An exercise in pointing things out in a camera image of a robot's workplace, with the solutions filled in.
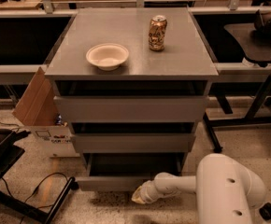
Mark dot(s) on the white wrapped gripper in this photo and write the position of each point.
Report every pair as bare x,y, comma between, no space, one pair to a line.
149,188

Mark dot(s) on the grey bottom drawer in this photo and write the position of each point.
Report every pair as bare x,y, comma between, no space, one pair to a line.
126,171

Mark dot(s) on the grey drawer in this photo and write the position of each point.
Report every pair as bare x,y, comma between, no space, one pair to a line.
131,109
126,171
133,143

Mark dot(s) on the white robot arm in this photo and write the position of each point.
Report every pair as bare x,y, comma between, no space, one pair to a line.
225,190

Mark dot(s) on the grey middle drawer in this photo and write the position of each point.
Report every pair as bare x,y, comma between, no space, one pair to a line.
133,143

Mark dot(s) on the grey drawer cabinet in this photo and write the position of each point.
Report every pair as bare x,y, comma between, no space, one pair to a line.
182,69

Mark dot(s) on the grey top drawer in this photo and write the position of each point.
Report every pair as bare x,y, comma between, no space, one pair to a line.
131,109

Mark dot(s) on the black caster bottom right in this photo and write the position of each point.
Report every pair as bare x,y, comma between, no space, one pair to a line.
265,211

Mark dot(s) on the cardboard box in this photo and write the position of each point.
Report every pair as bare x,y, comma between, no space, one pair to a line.
37,112

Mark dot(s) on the white paper bowl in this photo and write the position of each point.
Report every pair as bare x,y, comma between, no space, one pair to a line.
108,56

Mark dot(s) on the black stand left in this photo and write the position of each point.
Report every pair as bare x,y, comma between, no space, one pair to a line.
10,154

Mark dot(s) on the gold soda can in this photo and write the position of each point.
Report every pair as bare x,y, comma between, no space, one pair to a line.
157,31

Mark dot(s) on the black desk with legs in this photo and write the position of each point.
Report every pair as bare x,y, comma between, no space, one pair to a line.
255,41

